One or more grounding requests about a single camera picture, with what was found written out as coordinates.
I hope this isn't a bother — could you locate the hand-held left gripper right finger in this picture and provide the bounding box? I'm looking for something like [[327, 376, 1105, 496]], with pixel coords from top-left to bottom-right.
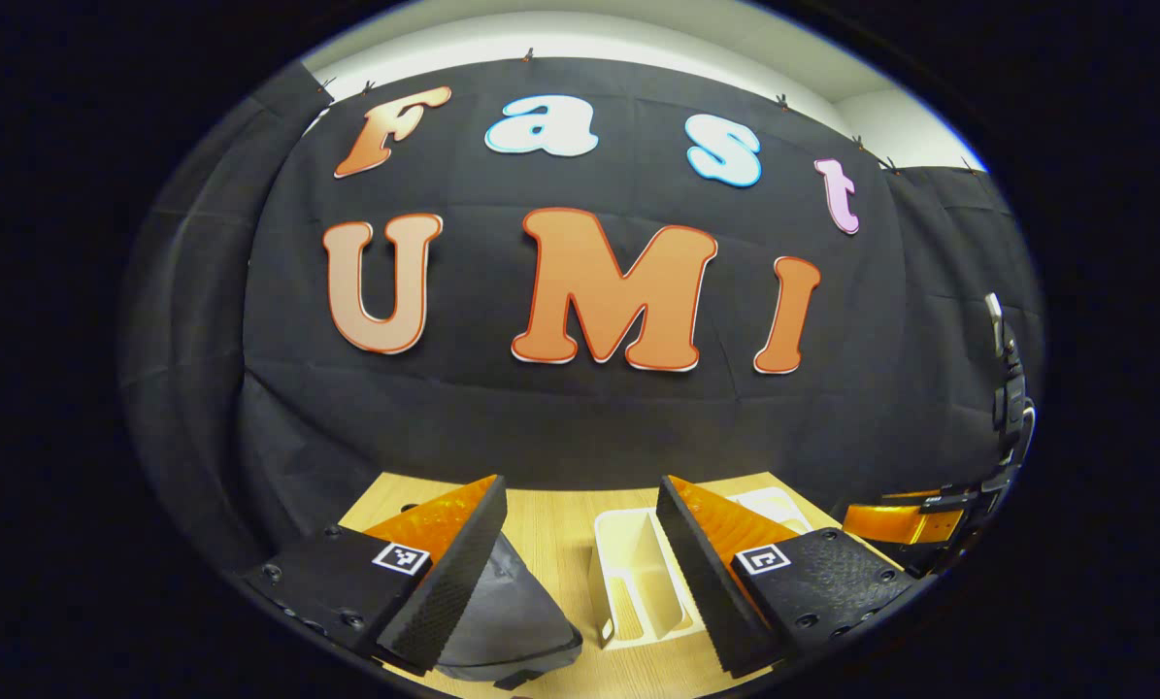
[[655, 474, 915, 681]]

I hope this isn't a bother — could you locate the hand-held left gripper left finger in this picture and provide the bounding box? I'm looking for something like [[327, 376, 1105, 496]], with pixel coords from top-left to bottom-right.
[[240, 474, 509, 678]]

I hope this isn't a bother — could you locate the white bookshelf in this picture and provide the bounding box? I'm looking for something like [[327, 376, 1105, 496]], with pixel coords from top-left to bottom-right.
[[587, 485, 818, 651]]

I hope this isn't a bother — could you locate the grey schoolbag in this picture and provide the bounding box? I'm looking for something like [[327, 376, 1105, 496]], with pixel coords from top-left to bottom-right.
[[434, 532, 585, 692]]

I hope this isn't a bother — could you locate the black backdrop cloth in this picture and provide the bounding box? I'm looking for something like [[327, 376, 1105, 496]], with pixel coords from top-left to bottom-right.
[[118, 56, 1046, 574]]

